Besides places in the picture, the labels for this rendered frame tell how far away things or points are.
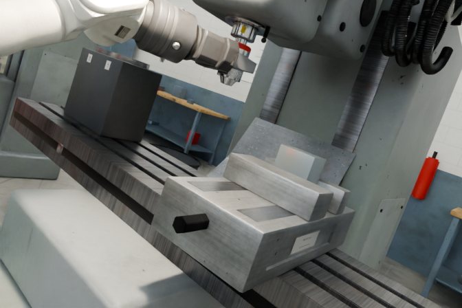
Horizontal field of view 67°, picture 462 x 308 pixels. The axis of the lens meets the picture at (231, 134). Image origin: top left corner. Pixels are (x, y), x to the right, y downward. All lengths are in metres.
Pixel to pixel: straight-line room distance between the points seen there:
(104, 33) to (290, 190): 0.37
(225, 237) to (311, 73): 0.70
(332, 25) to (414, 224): 4.18
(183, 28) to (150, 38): 0.06
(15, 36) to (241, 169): 0.33
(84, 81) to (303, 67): 0.59
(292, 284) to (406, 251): 4.39
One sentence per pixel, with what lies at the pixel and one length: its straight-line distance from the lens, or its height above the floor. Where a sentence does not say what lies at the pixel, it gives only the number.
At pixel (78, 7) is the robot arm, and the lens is 0.52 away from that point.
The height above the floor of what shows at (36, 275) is 0.83.
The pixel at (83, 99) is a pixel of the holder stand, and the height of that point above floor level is 1.04.
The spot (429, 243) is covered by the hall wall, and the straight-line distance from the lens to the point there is 4.78.
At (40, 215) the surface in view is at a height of 0.90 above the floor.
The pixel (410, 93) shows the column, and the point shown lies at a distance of 0.93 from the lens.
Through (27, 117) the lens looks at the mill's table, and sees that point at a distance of 1.05.
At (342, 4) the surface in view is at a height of 1.40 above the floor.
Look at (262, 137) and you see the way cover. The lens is 1.01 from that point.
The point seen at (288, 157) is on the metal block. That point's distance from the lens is 0.55.
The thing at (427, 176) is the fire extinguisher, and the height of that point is 1.08.
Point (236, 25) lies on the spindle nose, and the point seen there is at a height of 1.30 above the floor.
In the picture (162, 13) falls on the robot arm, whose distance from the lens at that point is 0.58.
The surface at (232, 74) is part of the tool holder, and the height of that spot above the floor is 1.21.
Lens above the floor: 1.17
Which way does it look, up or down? 5 degrees down
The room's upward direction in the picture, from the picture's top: 19 degrees clockwise
